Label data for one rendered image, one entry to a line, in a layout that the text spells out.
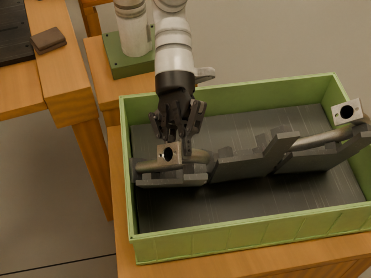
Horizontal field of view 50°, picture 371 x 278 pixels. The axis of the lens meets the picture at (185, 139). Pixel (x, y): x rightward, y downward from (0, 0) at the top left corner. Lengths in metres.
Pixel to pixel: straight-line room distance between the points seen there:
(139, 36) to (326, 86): 0.58
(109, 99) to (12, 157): 1.15
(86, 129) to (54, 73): 0.22
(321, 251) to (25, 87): 0.96
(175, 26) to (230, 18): 2.21
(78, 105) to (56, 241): 0.88
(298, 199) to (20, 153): 1.62
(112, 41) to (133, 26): 0.17
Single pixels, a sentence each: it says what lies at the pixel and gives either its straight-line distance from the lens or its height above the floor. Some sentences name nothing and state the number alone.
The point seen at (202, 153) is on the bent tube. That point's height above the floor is 1.13.
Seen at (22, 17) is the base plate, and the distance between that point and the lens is 1.54.
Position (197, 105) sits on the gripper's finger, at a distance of 0.69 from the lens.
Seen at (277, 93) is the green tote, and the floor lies 0.91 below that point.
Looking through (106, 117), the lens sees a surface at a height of 0.77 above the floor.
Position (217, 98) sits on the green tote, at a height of 0.92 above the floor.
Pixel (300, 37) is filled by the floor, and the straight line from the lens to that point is 2.87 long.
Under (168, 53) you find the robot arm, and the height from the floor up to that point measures 1.27.
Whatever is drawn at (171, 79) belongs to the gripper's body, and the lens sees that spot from 0.71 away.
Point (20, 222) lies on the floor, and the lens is 2.08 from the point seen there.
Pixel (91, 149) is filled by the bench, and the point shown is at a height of 0.59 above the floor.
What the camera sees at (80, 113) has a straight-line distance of 1.29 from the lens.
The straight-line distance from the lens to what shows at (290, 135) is 0.77.
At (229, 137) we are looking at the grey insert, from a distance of 1.13.
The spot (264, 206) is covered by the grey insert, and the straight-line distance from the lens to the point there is 1.03.
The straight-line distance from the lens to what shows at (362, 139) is 0.84.
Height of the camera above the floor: 1.75
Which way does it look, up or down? 54 degrees down
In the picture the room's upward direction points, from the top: straight up
